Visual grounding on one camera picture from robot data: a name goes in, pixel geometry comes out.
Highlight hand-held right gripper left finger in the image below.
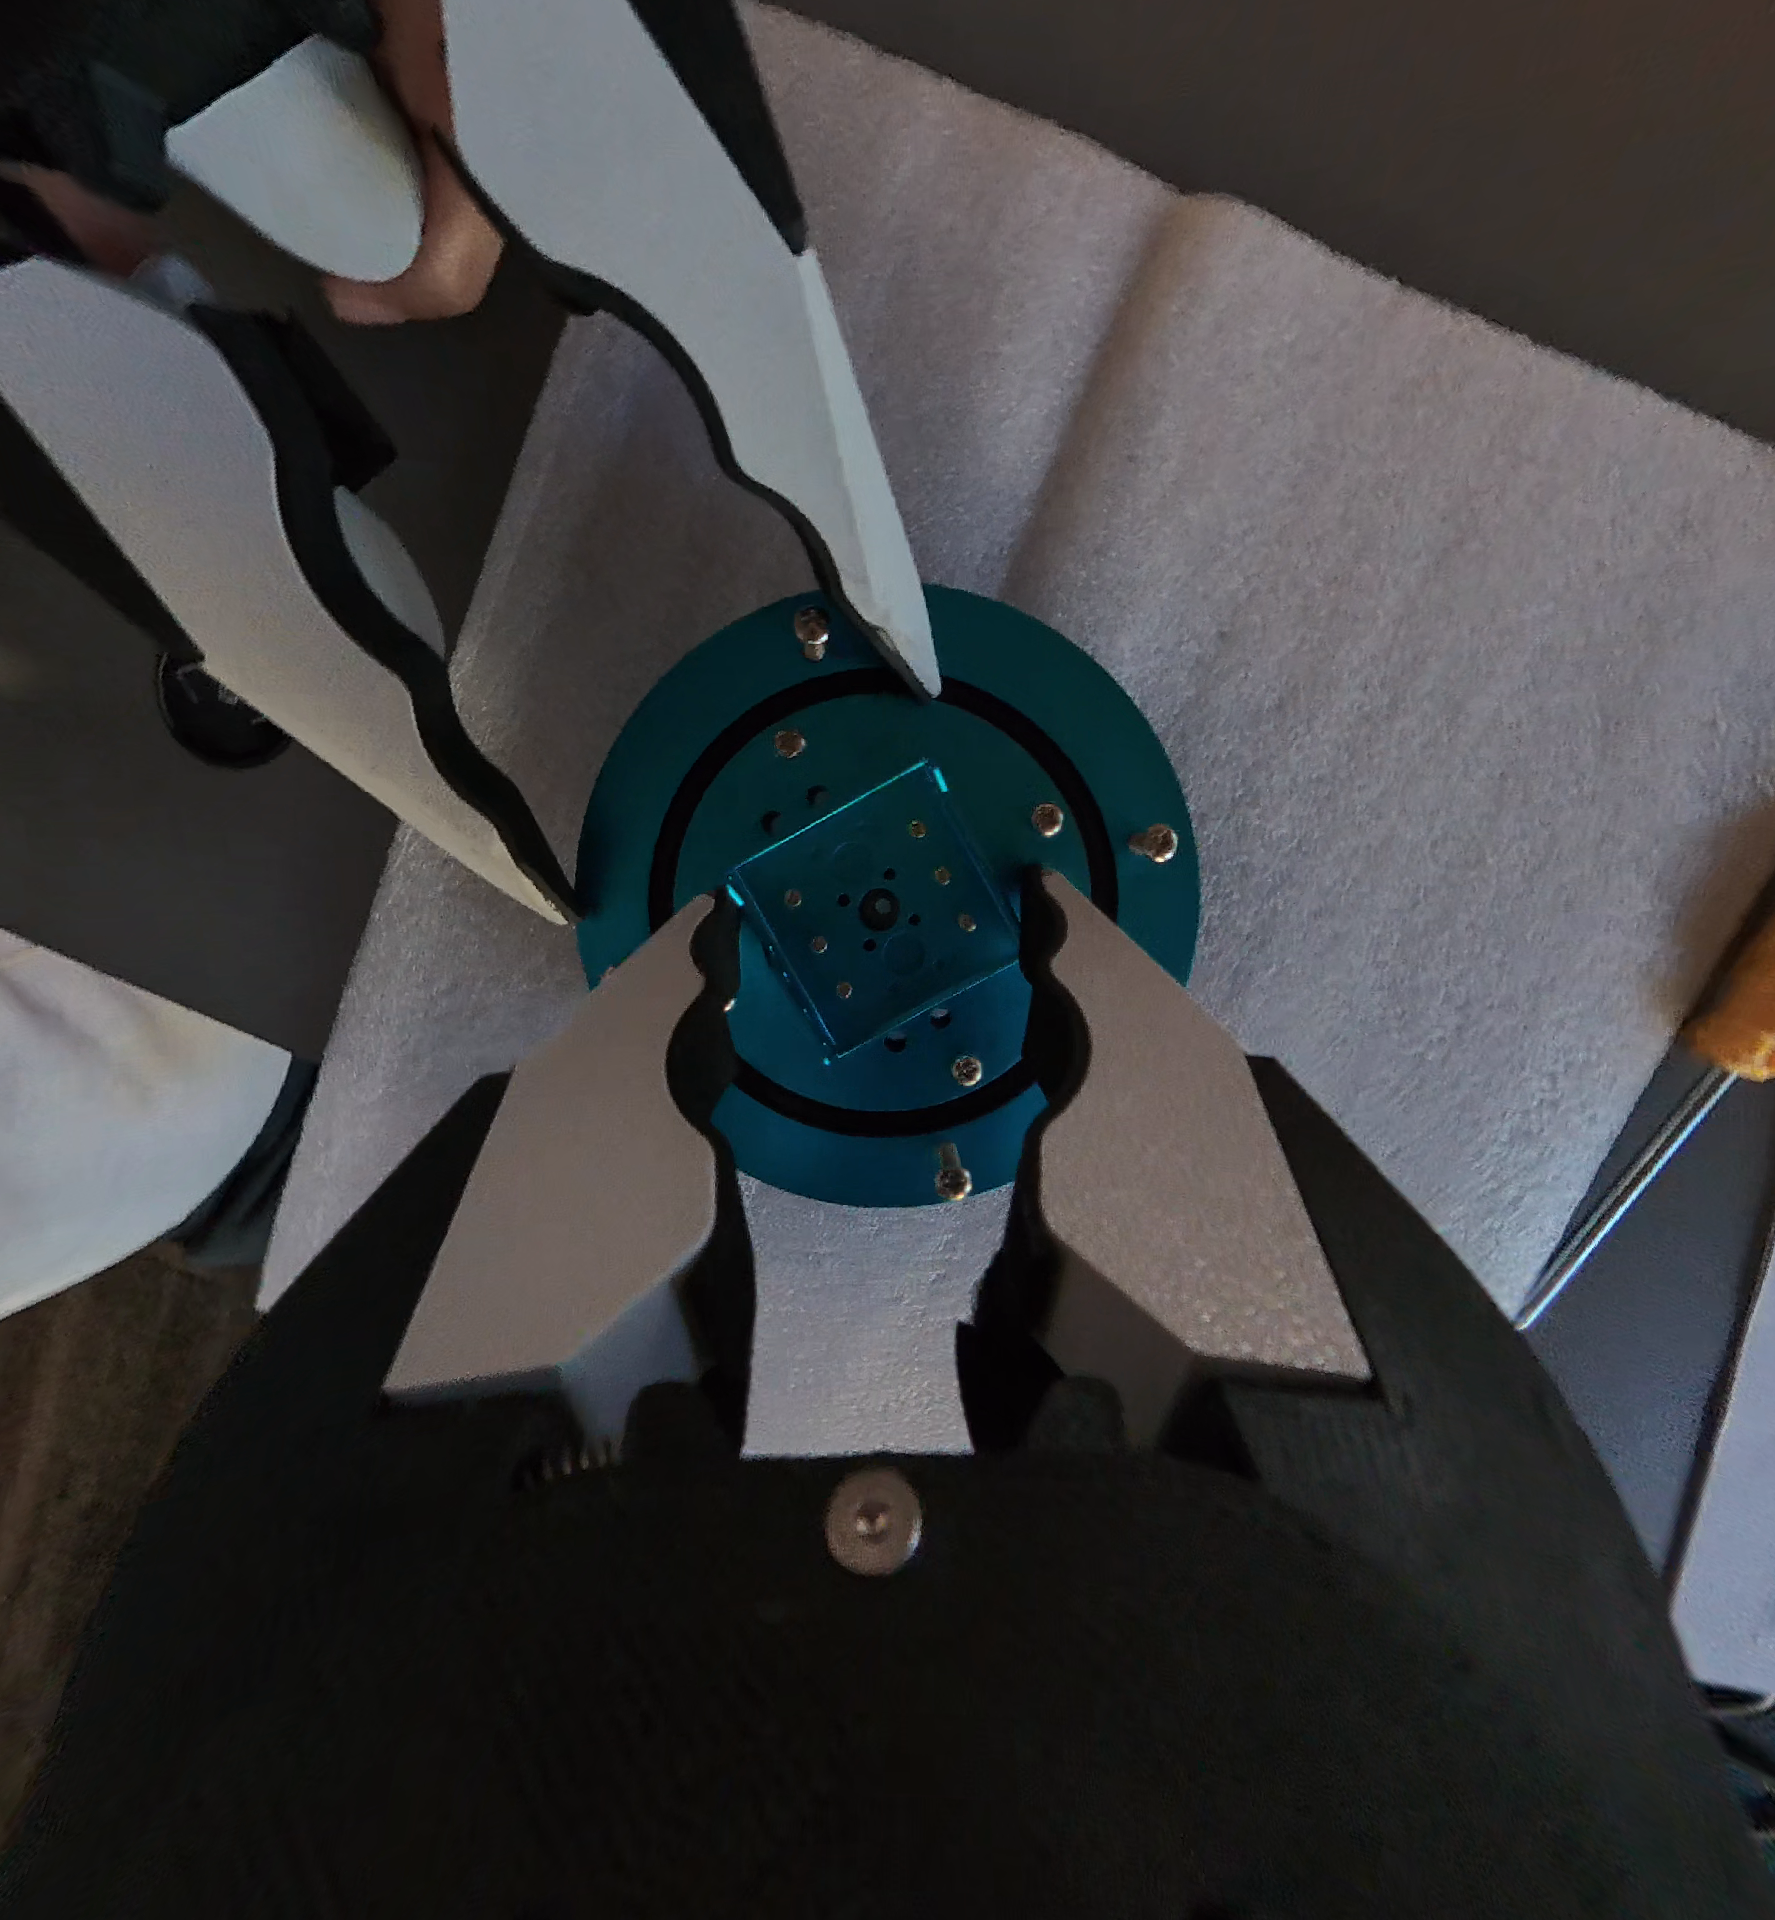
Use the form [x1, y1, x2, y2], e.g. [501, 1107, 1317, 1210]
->
[383, 891, 749, 1405]

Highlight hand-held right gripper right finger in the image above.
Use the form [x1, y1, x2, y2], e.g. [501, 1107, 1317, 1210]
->
[959, 867, 1372, 1452]

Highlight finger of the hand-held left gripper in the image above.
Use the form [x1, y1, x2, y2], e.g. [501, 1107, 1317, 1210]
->
[0, 249, 580, 928]
[436, 0, 938, 704]

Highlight blue round turntable base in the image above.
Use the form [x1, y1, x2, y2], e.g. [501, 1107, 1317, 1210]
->
[575, 579, 1201, 1210]

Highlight black round desk grommet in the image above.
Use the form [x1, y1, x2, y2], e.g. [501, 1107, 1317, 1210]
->
[156, 651, 296, 768]

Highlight dark desk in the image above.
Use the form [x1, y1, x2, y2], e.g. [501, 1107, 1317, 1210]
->
[0, 0, 1775, 1577]

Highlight person's dark trousers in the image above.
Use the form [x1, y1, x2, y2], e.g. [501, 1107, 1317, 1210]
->
[168, 1058, 321, 1276]

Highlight person's white shirt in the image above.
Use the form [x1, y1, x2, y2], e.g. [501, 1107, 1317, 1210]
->
[0, 839, 296, 1353]

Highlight white foam sheet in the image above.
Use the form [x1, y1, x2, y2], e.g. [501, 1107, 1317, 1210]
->
[260, 0, 1775, 1455]

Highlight open instruction manual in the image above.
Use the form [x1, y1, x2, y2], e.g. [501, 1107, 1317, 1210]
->
[1667, 1019, 1775, 1720]

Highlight yellow-handled screwdriver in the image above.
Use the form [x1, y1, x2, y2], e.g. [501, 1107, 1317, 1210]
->
[1515, 839, 1775, 1326]

